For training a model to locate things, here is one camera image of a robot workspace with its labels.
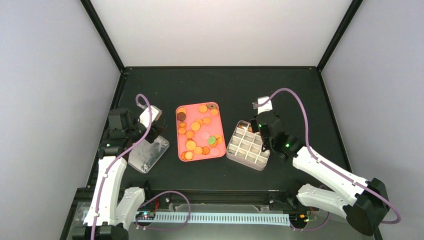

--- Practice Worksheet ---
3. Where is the base circuit board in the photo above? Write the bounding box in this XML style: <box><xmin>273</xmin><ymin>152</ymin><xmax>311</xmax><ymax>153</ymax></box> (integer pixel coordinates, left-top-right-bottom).
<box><xmin>135</xmin><ymin>211</ymin><xmax>156</xmax><ymax>222</ymax></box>
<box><xmin>289</xmin><ymin>214</ymin><xmax>317</xmax><ymax>223</ymax></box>

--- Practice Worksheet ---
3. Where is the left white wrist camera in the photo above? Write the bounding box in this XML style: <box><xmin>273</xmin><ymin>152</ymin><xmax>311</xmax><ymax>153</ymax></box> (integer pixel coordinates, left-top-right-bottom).
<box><xmin>138</xmin><ymin>105</ymin><xmax>163</xmax><ymax>128</ymax></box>

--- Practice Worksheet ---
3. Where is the right base circuit board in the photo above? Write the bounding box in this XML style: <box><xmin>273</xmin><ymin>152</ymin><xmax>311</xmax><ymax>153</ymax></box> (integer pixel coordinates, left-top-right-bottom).
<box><xmin>289</xmin><ymin>214</ymin><xmax>317</xmax><ymax>223</ymax></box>

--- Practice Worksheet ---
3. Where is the clear plastic tin lid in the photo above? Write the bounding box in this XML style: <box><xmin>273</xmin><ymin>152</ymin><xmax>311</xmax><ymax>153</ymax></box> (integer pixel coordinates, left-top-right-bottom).
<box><xmin>128</xmin><ymin>135</ymin><xmax>170</xmax><ymax>174</ymax></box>

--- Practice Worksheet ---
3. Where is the orange flower cookie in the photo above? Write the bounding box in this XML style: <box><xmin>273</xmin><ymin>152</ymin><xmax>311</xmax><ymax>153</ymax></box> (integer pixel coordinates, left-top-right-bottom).
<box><xmin>210</xmin><ymin>108</ymin><xmax>219</xmax><ymax>116</ymax></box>

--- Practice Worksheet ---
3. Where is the white divided cookie tin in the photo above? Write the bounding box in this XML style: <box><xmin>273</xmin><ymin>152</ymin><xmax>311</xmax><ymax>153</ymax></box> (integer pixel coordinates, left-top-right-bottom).
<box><xmin>226</xmin><ymin>120</ymin><xmax>270</xmax><ymax>171</ymax></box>

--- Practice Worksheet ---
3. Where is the green round cookie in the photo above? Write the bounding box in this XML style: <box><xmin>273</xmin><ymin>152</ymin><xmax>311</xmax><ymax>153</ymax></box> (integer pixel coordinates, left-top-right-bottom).
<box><xmin>207</xmin><ymin>136</ymin><xmax>217</xmax><ymax>145</ymax></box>

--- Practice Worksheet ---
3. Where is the brown flower jam cookie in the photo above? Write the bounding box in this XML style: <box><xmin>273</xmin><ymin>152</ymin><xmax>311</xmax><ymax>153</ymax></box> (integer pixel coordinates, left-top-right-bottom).
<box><xmin>206</xmin><ymin>103</ymin><xmax>217</xmax><ymax>110</ymax></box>

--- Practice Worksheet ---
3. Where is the pink round cookie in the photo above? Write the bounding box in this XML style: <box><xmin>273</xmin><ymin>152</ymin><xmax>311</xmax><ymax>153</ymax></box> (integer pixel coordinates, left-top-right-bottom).
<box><xmin>210</xmin><ymin>147</ymin><xmax>220</xmax><ymax>157</ymax></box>

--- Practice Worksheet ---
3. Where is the pink cookie tray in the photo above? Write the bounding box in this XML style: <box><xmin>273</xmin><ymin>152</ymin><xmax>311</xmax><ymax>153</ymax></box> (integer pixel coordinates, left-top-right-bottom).
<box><xmin>175</xmin><ymin>101</ymin><xmax>227</xmax><ymax>162</ymax></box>

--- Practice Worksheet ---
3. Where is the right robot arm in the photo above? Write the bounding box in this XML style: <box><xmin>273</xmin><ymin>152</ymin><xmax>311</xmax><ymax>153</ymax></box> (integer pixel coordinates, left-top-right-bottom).
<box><xmin>250</xmin><ymin>111</ymin><xmax>391</xmax><ymax>236</ymax></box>

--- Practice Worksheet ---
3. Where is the round orange cracker cookie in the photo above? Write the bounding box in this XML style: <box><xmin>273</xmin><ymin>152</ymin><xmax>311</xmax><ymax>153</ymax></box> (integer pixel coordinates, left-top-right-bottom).
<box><xmin>198</xmin><ymin>104</ymin><xmax>209</xmax><ymax>113</ymax></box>

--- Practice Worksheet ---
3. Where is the dark chocolate round cookie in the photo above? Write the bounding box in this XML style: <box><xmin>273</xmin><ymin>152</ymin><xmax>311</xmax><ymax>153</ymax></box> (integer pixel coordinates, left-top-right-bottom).
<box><xmin>176</xmin><ymin>112</ymin><xmax>186</xmax><ymax>122</ymax></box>

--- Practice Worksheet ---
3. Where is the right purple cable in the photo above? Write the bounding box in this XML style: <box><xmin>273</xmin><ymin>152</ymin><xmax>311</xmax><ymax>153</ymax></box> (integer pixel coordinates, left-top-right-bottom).
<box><xmin>261</xmin><ymin>87</ymin><xmax>402</xmax><ymax>232</ymax></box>

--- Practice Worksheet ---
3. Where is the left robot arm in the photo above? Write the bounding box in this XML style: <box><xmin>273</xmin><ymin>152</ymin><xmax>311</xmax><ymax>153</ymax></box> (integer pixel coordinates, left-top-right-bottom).
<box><xmin>70</xmin><ymin>106</ymin><xmax>163</xmax><ymax>240</ymax></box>

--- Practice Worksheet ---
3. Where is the purple cable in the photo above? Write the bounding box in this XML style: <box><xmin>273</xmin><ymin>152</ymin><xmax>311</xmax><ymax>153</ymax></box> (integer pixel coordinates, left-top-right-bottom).
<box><xmin>89</xmin><ymin>93</ymin><xmax>192</xmax><ymax>240</ymax></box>
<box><xmin>261</xmin><ymin>87</ymin><xmax>402</xmax><ymax>232</ymax></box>

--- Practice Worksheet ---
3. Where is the white slotted cable duct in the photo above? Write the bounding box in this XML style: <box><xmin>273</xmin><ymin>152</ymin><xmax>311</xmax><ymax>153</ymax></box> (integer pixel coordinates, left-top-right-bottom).
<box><xmin>131</xmin><ymin>211</ymin><xmax>291</xmax><ymax>227</ymax></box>

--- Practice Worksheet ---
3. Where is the left base circuit board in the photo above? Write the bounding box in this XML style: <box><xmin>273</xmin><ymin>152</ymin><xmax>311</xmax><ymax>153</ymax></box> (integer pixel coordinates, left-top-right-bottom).
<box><xmin>135</xmin><ymin>211</ymin><xmax>156</xmax><ymax>222</ymax></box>

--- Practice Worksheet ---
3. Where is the large round sandwich cookie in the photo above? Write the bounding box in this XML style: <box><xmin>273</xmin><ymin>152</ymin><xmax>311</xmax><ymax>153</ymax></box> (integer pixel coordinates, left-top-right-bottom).
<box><xmin>190</xmin><ymin>121</ymin><xmax>202</xmax><ymax>132</ymax></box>

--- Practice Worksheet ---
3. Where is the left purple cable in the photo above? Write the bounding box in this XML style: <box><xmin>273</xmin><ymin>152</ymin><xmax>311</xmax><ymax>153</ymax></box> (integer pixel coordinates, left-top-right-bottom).
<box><xmin>89</xmin><ymin>93</ymin><xmax>192</xmax><ymax>240</ymax></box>

